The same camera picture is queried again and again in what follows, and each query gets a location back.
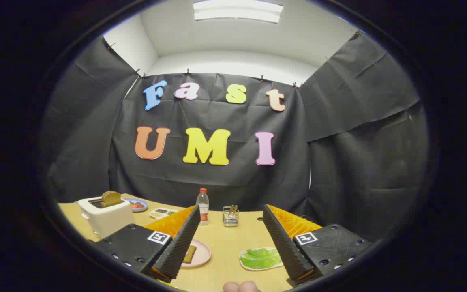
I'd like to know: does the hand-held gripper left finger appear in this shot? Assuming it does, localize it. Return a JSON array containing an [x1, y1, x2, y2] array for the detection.
[[89, 205, 201, 283]]

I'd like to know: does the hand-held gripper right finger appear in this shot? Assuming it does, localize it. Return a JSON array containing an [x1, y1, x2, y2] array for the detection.
[[262, 204, 374, 286]]

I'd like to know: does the green lettuce leaf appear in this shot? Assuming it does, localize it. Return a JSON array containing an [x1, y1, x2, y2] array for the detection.
[[242, 249, 283, 269]]

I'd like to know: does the brown toasted bread slice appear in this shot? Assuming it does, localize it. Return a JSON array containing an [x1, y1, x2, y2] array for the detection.
[[101, 191, 123, 208]]

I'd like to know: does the round pink plate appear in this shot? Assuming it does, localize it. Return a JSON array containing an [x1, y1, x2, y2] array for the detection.
[[181, 238, 212, 268]]

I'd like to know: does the white divided seasoning tray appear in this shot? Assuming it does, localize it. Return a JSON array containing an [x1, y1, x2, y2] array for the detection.
[[149, 208, 179, 219]]

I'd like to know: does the white rounded rectangular plate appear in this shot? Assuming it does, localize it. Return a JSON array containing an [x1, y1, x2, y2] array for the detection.
[[239, 247, 285, 271]]

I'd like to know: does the clear bottle with red cap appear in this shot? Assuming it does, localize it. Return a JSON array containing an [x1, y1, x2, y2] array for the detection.
[[196, 188, 210, 226]]

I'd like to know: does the small blue plate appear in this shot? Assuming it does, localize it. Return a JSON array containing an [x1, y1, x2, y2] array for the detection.
[[124, 198, 149, 213]]

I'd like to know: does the white toaster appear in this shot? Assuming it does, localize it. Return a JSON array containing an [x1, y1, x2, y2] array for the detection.
[[77, 196, 135, 239]]

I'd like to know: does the ceiling light panel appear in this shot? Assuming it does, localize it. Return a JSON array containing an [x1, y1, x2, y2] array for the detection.
[[193, 0, 283, 24]]

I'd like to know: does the metal wire utensil basket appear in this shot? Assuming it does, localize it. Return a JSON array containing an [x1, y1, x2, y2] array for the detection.
[[222, 206, 240, 227]]

